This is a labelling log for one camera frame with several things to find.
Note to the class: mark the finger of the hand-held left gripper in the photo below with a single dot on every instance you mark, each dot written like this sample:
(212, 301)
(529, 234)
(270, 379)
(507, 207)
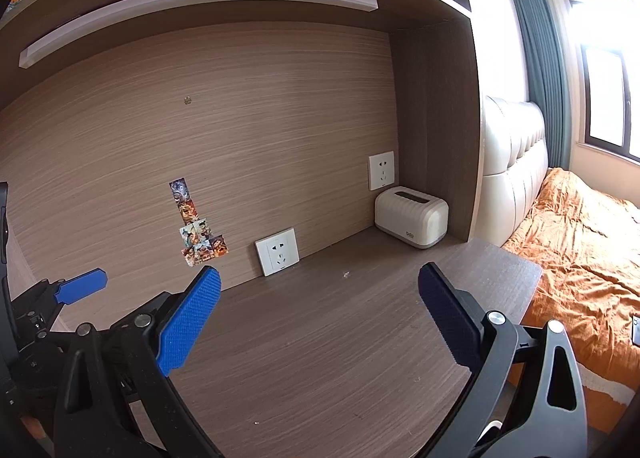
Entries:
(82, 286)

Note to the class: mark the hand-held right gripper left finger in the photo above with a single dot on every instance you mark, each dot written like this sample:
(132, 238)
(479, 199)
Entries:
(190, 318)

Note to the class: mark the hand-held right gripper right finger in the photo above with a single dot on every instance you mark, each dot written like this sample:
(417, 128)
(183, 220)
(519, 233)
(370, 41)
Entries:
(450, 318)

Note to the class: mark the cluster of picture stickers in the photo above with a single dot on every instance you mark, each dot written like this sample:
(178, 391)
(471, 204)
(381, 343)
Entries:
(192, 233)

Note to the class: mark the cream ribbed tissue box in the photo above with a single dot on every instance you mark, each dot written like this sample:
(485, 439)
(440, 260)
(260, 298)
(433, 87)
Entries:
(410, 218)

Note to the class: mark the orange blanket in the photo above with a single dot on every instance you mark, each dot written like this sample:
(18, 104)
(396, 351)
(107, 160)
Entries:
(575, 248)

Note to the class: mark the cream padded headboard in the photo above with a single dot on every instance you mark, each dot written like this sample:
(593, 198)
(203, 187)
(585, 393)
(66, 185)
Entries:
(515, 162)

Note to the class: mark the small dark device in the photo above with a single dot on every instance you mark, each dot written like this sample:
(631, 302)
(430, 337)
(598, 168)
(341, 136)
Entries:
(636, 330)

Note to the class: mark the wooden desk shelf unit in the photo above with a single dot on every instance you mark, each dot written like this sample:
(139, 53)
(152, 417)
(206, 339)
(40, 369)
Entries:
(435, 112)

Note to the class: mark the teal curtain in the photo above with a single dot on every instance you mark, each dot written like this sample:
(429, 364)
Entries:
(540, 62)

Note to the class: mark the dark framed window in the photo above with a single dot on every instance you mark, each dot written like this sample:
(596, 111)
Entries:
(605, 87)

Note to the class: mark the white light bar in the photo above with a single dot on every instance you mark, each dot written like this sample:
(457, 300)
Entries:
(200, 0)

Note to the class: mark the white wall socket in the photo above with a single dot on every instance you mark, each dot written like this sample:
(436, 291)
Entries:
(381, 170)
(277, 253)

